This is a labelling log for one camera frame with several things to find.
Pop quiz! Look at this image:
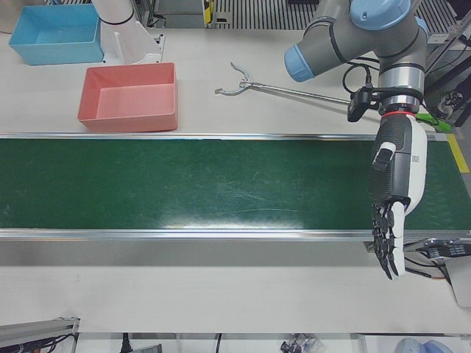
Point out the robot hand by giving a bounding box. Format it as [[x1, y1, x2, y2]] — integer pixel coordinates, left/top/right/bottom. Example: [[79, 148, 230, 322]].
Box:
[[367, 112, 429, 282]]

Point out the pink plastic box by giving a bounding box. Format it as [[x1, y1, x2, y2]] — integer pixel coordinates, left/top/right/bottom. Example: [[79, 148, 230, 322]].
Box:
[[76, 62, 180, 132]]

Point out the dark finned metal box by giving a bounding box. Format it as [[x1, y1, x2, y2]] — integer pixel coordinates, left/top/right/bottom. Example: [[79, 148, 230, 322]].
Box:
[[127, 343, 163, 353]]

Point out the blue plastic box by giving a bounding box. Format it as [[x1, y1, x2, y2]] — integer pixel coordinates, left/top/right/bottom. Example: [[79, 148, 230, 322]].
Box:
[[7, 4, 105, 66]]

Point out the bright green plastic piece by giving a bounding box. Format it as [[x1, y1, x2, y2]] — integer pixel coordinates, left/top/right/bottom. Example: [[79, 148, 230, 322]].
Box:
[[415, 112, 453, 132]]

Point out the metal reacher grabber tool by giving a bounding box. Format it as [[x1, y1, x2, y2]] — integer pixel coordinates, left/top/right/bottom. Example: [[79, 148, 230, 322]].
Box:
[[214, 61, 353, 106]]

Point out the bag of black screws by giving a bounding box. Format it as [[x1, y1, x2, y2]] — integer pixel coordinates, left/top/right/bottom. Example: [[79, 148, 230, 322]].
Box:
[[280, 333, 325, 353]]

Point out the black ribbed grating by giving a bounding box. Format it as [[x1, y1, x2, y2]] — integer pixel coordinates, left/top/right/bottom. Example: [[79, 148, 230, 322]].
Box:
[[215, 0, 463, 36]]

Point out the green belt conveyor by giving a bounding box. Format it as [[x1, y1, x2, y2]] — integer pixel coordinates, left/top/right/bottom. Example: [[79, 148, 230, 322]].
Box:
[[0, 131, 471, 268]]

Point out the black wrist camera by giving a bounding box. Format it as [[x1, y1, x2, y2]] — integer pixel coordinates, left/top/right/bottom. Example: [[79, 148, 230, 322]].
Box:
[[347, 88, 382, 123]]

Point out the black camera cable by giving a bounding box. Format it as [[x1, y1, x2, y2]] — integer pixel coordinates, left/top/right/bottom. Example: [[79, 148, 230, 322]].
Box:
[[341, 54, 382, 97]]

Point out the yellow black safety post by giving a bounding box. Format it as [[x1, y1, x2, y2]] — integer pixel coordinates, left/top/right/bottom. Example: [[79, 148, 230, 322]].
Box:
[[201, 0, 217, 27]]

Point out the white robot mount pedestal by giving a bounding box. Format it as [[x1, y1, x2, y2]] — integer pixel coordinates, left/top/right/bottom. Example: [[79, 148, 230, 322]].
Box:
[[91, 0, 165, 65]]

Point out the aluminium profile post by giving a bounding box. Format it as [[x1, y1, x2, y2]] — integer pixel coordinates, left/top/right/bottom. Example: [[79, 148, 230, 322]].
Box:
[[0, 315, 82, 353]]

